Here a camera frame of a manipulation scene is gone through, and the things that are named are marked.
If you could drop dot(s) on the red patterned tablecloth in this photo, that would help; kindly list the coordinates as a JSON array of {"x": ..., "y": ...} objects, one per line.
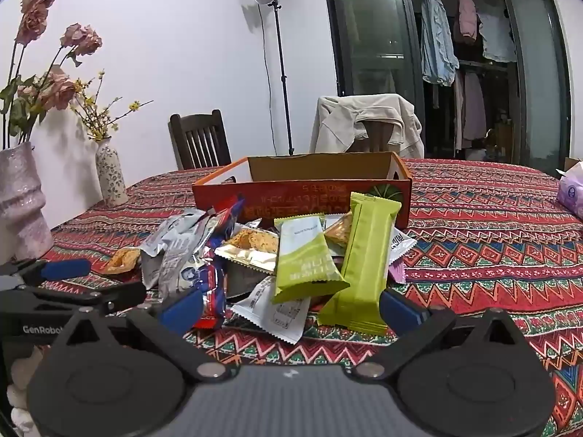
[{"x": 478, "y": 246}]

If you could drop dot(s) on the pink dried flowers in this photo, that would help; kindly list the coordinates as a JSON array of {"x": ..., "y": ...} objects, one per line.
[{"x": 54, "y": 86}]

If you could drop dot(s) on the wardrobe with hanging clothes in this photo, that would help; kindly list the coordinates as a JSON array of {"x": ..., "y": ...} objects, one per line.
[{"x": 364, "y": 32}]

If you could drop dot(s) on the mauve hanging coat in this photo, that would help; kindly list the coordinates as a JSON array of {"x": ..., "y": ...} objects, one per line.
[{"x": 471, "y": 109}]

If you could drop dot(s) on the floral ceramic vase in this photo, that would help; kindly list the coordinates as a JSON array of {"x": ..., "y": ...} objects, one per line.
[{"x": 110, "y": 173}]

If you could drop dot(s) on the brown wooden chair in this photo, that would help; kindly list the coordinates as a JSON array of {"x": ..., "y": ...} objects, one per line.
[{"x": 378, "y": 139}]

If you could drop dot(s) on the grey printed snack packet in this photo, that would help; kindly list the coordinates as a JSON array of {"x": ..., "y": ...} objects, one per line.
[{"x": 180, "y": 268}]

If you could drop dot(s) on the green white snack packet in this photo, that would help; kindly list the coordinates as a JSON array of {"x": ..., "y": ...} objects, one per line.
[{"x": 305, "y": 259}]

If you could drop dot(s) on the small clear cookie packet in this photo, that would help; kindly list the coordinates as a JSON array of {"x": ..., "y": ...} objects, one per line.
[{"x": 122, "y": 260}]

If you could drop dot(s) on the purple tissue pack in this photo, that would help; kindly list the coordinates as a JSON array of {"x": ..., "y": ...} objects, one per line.
[{"x": 571, "y": 191}]

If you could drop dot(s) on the beige jacket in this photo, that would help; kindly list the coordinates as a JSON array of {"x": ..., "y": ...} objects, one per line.
[{"x": 337, "y": 123}]

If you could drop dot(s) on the white bordered cookie packet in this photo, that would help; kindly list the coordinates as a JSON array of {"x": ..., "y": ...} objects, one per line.
[{"x": 250, "y": 243}]

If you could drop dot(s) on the studio light on stand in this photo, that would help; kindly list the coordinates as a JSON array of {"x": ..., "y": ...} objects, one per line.
[{"x": 278, "y": 54}]

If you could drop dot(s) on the white hanging shirt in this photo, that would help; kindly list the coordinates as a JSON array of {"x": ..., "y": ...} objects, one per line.
[{"x": 498, "y": 38}]

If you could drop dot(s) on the light blue hanging shirt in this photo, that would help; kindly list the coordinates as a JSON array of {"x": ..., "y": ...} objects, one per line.
[{"x": 437, "y": 41}]

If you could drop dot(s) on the yellow flower branches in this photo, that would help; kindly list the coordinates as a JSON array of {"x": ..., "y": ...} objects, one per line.
[{"x": 98, "y": 114}]

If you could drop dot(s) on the dark grey snack packet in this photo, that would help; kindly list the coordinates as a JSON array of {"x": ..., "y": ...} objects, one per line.
[{"x": 246, "y": 282}]

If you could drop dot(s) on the large white textured vase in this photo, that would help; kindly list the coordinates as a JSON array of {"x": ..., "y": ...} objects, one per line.
[{"x": 20, "y": 200}]

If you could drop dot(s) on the white packet black print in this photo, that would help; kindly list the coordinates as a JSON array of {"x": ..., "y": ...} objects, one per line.
[{"x": 273, "y": 314}]

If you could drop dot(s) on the brown cardboard box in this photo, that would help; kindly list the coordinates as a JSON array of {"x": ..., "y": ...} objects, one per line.
[{"x": 573, "y": 164}]

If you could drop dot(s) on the person's left hand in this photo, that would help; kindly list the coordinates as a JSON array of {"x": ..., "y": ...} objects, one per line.
[{"x": 22, "y": 368}]

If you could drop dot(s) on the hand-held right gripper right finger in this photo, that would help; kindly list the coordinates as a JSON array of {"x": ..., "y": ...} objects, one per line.
[{"x": 401, "y": 312}]

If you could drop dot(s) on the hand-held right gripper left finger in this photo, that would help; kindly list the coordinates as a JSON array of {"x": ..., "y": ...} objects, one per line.
[{"x": 182, "y": 309}]

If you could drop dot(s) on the pink hanging garment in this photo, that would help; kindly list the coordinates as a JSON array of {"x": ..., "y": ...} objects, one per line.
[{"x": 467, "y": 18}]

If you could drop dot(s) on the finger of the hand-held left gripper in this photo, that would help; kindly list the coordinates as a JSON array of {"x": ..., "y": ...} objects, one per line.
[
  {"x": 63, "y": 269},
  {"x": 123, "y": 293}
]

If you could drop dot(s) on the silver snack packet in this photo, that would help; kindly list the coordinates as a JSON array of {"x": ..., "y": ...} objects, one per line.
[{"x": 157, "y": 236}]

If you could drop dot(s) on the purple snack packet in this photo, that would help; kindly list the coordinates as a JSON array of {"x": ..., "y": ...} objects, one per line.
[{"x": 396, "y": 273}]

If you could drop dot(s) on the orange cardboard box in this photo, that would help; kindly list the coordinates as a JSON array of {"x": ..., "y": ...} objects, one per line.
[{"x": 309, "y": 191}]

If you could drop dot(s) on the dark wooden chair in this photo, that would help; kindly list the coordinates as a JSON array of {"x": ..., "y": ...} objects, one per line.
[{"x": 200, "y": 141}]

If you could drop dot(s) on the red blue snack packet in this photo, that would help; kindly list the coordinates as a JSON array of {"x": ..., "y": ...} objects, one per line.
[{"x": 214, "y": 277}]

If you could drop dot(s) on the long green snack packet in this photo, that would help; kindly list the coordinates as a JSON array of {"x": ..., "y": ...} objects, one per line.
[{"x": 360, "y": 264}]

